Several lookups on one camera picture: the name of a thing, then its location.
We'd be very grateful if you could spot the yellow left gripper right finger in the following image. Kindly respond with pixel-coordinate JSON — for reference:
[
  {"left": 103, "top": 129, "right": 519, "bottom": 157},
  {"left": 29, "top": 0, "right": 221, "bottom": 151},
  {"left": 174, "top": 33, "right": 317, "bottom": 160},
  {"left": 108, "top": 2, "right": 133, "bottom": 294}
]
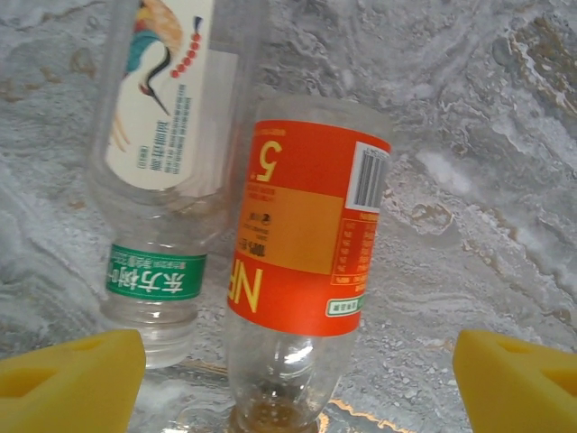
[{"left": 452, "top": 328, "right": 577, "bottom": 433}]

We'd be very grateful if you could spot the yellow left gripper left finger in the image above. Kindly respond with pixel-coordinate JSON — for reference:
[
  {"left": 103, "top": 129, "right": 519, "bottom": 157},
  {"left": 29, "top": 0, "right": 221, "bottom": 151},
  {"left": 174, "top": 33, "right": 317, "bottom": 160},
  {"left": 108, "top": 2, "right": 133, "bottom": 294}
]
[{"left": 0, "top": 328, "right": 148, "bottom": 433}]

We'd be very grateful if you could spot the clear bottle orange label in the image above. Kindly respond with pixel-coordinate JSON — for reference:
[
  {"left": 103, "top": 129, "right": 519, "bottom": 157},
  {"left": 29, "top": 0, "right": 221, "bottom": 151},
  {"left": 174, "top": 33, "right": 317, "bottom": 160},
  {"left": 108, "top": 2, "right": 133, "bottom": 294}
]
[{"left": 224, "top": 94, "right": 393, "bottom": 433}]

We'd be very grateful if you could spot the clear bottle white crane label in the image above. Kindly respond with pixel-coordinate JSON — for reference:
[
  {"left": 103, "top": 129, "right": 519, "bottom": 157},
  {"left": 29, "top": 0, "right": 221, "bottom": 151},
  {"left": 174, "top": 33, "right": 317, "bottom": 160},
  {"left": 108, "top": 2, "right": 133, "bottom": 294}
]
[{"left": 87, "top": 0, "right": 265, "bottom": 371}]

